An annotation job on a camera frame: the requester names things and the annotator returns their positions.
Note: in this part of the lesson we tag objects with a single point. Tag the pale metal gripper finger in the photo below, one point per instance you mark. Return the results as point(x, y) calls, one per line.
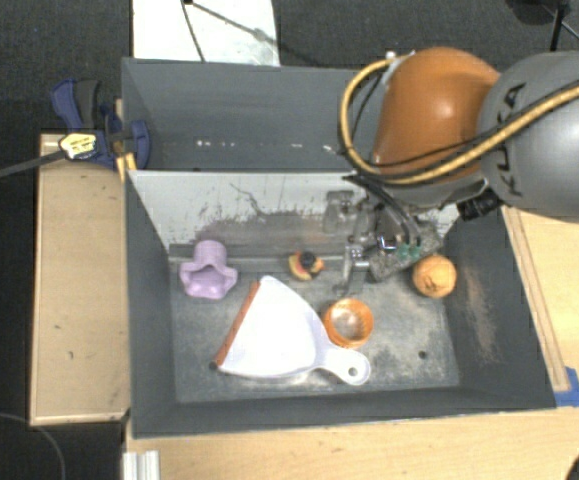
point(361, 267)
point(347, 270)

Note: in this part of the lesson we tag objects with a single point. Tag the yellow black red small toy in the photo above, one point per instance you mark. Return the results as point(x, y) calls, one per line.
point(305, 266)

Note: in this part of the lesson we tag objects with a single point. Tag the orange plastic cup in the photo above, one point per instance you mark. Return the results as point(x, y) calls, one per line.
point(349, 324)

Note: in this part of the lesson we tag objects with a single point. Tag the orange ball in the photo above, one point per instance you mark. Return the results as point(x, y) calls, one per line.
point(434, 276)

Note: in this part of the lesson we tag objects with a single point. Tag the white dustpan with orange edge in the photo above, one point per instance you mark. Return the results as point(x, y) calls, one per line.
point(279, 338)

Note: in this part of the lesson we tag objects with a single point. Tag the grey metal bin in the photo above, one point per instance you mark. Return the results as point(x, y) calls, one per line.
point(399, 368)

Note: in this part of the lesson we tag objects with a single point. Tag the lilac plastic toy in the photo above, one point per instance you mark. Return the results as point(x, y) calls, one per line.
point(208, 275)

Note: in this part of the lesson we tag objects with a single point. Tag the pale wood board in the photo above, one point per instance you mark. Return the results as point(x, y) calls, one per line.
point(79, 293)

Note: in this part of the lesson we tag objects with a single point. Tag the black cylinder on white bracket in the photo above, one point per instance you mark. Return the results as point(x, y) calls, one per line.
point(478, 206)

